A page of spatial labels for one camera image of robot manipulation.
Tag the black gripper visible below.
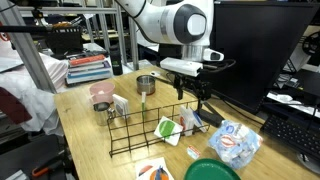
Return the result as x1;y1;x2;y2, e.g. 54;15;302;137
173;74;211;111

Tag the white box red circle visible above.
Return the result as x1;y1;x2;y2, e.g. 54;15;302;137
179;105;200;136

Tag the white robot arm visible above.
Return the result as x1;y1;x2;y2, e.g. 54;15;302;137
115;0;215;64

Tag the pink plastic cup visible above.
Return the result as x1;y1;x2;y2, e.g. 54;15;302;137
89;81;115;104

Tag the black power adapter brick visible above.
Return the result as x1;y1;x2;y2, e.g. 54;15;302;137
199;109;223;127

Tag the white green box in rack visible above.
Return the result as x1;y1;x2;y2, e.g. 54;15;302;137
154;116;183;146

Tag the round stainless steel tin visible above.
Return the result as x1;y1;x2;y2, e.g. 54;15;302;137
136;75;155;95

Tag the small red white packet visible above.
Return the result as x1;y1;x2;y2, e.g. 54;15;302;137
187;145;200;159

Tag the blue white plastic packet bag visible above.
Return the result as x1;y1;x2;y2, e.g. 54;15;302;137
208;120;263;169

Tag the black bottle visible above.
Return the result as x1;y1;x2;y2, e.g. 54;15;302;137
110;45;123;75

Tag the green round plate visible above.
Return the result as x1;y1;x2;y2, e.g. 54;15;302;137
184;158;241;180

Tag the white orange flat box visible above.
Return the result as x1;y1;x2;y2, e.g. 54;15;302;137
135;157;174;180

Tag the small steel pitcher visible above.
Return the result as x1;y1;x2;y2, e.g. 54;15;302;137
93;102;115;126

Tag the large black computer monitor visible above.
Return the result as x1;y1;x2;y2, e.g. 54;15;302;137
206;1;319;112

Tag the stack of books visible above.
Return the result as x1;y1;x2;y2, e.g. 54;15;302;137
66;54;112;85

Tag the black keyboard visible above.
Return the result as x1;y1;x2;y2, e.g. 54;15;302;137
261;115;320;160

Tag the black basket on shelf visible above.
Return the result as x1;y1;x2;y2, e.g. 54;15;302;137
46;26;83;55

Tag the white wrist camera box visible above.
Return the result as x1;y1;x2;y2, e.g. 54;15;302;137
160;57;203;77

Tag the black wire rack basket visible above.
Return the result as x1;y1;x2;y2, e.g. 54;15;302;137
108;101;210;157

